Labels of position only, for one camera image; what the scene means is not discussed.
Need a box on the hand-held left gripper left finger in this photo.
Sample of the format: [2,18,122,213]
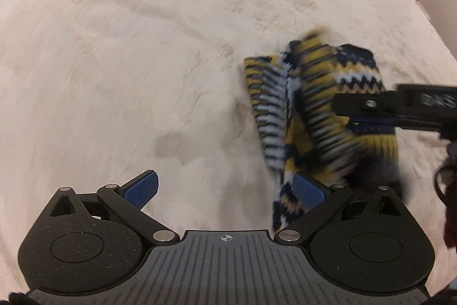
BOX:
[48,169,181,246]

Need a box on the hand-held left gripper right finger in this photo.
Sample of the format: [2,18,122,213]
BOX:
[274,172,412,246]

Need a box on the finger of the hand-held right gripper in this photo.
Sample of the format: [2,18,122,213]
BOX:
[331,92,405,129]

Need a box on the navy yellow patterned knit sweater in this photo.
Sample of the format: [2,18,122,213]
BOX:
[243,27,411,233]

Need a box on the cream fleece blanket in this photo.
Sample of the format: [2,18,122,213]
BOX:
[0,0,457,298]

